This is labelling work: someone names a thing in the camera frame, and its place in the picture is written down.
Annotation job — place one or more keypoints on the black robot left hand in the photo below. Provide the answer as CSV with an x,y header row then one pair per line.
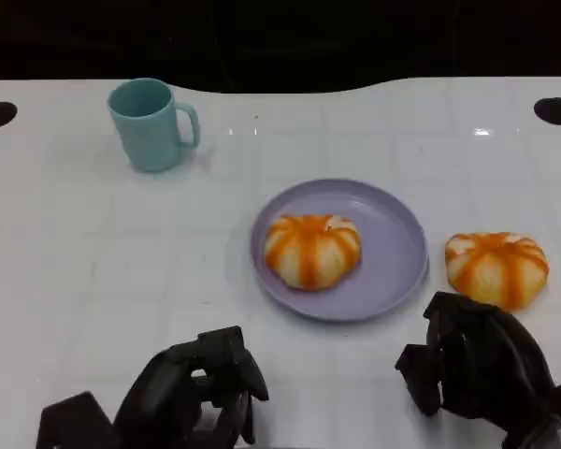
x,y
168,397

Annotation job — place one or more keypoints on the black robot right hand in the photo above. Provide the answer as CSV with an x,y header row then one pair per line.
x,y
491,369

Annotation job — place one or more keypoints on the orange and white bread roll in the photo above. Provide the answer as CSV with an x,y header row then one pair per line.
x,y
308,252
495,271

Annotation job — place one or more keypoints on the lilac plate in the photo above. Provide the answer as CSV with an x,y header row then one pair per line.
x,y
392,252

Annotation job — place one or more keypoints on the pale green mug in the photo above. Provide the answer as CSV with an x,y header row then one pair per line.
x,y
145,135

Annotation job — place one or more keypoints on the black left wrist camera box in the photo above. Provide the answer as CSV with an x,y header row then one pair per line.
x,y
75,423

